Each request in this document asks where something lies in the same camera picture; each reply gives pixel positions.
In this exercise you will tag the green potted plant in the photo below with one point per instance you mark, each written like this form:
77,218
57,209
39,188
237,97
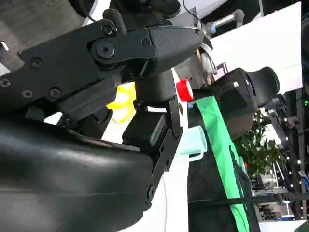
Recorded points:
260,149

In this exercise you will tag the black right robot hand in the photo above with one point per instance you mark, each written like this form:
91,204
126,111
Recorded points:
72,169

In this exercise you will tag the green cloth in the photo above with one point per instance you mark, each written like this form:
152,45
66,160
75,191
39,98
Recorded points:
214,135

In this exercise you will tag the pale green mug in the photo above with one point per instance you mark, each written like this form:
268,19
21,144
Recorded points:
192,142

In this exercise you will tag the orange and white bread roll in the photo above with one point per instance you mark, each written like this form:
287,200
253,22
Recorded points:
123,101

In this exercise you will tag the background equipment shelf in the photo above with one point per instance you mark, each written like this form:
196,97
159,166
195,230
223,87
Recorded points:
272,193

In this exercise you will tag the black office chair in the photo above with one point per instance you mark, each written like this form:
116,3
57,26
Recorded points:
243,96

